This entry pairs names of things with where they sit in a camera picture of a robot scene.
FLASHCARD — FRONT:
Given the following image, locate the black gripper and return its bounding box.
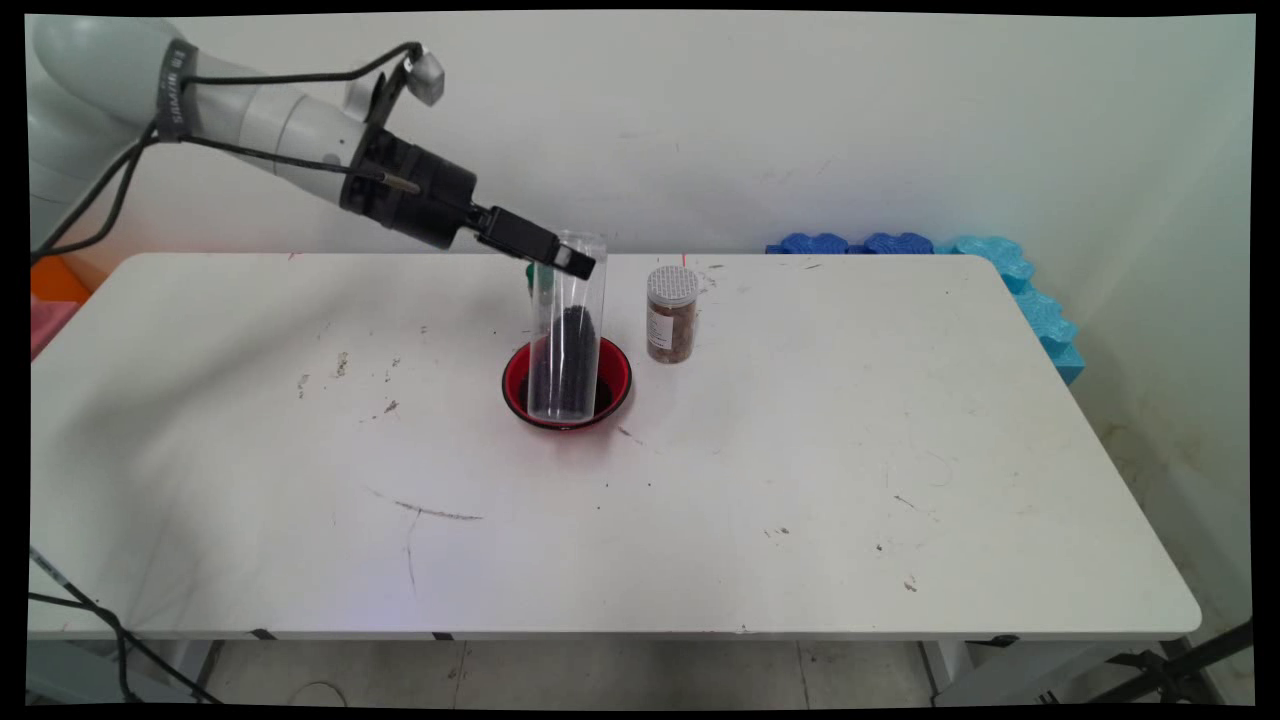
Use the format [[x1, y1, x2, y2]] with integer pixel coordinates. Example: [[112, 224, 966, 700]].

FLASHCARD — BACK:
[[338, 125, 598, 282]]

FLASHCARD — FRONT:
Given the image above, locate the clear jar with black powder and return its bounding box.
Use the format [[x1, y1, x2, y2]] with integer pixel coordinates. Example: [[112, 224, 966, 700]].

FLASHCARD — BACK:
[[526, 230, 609, 423]]

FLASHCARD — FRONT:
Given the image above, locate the white-lidded brown spice jar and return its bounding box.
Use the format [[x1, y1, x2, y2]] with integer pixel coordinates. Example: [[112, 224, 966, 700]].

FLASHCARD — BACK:
[[645, 265, 700, 365]]

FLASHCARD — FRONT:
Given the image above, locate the red bowl with black powder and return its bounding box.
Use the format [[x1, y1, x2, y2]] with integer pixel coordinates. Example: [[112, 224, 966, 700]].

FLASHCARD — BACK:
[[501, 336, 634, 432]]

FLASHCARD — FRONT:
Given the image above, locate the pink object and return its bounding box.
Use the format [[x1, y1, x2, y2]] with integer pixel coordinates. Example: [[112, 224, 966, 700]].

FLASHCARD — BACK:
[[30, 298, 81, 361]]

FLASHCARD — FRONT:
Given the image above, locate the light blue foam mat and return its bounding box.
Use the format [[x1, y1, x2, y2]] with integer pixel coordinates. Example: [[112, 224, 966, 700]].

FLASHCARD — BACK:
[[935, 235, 1087, 386]]

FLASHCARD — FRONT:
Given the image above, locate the grey table leg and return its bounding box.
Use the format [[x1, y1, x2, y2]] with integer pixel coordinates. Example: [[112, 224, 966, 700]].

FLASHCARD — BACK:
[[27, 640, 216, 706]]

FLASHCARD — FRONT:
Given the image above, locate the black stand bar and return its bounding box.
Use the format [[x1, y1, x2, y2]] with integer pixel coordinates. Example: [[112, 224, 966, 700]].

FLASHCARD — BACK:
[[1085, 620, 1254, 706]]

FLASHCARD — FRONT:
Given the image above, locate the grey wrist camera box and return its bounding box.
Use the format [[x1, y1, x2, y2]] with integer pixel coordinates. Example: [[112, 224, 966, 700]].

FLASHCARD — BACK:
[[403, 48, 446, 108]]

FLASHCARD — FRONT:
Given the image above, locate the black camera cable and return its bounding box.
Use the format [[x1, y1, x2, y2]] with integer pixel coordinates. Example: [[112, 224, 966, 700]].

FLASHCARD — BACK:
[[175, 40, 426, 91]]

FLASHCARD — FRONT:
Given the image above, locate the grey velcro arm strap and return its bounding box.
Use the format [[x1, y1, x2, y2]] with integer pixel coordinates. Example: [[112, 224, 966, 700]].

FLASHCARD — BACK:
[[155, 40, 199, 141]]

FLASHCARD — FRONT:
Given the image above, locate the black floor cable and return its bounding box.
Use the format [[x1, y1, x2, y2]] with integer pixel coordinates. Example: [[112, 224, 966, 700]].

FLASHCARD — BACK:
[[27, 545, 226, 706]]

